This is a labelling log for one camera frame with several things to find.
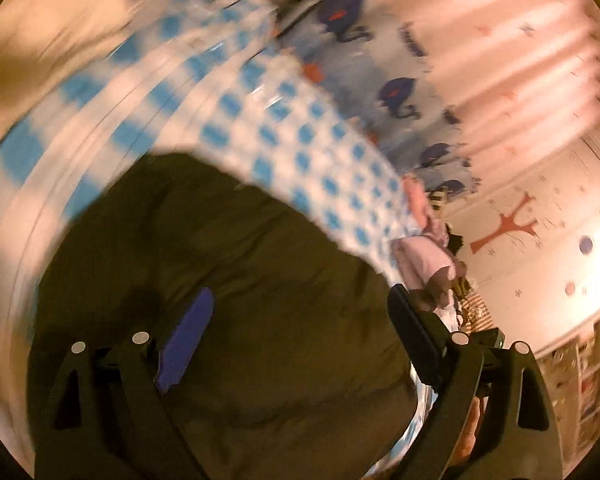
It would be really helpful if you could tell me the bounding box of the red tree wall sticker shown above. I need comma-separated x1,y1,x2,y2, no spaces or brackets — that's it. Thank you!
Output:
470,192,539,256

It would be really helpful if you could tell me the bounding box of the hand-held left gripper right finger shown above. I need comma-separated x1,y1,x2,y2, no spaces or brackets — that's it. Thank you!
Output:
387,285,563,480

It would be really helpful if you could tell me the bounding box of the dark jacket with pink lining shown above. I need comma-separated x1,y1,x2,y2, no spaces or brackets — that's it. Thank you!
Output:
27,152,422,480

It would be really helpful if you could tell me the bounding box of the pink curtain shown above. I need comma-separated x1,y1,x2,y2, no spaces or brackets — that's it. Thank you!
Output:
375,0,600,196

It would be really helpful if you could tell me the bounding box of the blue checkered bed sheet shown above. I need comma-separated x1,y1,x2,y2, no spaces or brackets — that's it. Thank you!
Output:
0,0,438,480

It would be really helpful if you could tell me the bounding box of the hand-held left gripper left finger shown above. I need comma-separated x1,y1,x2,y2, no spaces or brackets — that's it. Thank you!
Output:
27,287,216,480

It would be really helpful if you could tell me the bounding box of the white storage shelf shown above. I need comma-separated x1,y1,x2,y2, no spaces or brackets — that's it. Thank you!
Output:
539,304,600,463

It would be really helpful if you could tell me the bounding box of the whale printed blanket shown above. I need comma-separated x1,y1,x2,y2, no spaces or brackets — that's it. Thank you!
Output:
274,0,483,202

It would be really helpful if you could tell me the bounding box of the pile of pink clothes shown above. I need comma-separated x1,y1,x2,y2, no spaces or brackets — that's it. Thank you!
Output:
391,175,470,312

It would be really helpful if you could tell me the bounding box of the red striped cloth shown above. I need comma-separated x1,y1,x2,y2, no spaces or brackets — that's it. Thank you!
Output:
455,290,494,333

